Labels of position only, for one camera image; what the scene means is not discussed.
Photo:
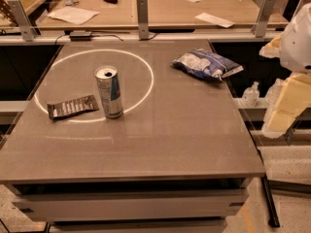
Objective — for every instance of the white paper sheet left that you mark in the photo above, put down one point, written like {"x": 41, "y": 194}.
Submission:
{"x": 73, "y": 15}

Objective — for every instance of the blue white chip bag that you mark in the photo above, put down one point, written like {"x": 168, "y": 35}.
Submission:
{"x": 206, "y": 65}

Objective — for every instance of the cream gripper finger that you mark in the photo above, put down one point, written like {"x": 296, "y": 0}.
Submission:
{"x": 288, "y": 101}
{"x": 272, "y": 49}

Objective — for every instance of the dark foil snack wrapper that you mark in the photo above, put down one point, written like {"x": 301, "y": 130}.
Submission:
{"x": 72, "y": 107}

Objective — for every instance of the metal bracket post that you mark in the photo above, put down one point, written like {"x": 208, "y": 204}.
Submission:
{"x": 265, "y": 12}
{"x": 142, "y": 17}
{"x": 27, "y": 29}

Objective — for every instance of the silver blue redbull can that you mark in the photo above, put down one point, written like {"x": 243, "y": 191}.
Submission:
{"x": 107, "y": 80}

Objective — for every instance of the middle metal bracket post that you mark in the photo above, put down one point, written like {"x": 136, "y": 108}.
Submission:
{"x": 142, "y": 17}

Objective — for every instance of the black power adapter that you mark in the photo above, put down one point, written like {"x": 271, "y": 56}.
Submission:
{"x": 77, "y": 36}

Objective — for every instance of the grey table drawer unit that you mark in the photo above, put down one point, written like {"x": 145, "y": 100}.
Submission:
{"x": 194, "y": 211}

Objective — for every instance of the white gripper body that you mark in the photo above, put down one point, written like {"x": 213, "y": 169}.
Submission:
{"x": 297, "y": 41}

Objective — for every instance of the left metal bracket post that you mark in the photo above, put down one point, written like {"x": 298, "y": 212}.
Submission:
{"x": 27, "y": 29}

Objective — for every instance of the right metal bracket post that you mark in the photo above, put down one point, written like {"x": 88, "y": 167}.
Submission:
{"x": 265, "y": 12}

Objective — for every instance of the white paper sheet right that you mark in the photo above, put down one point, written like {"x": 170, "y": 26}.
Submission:
{"x": 213, "y": 20}

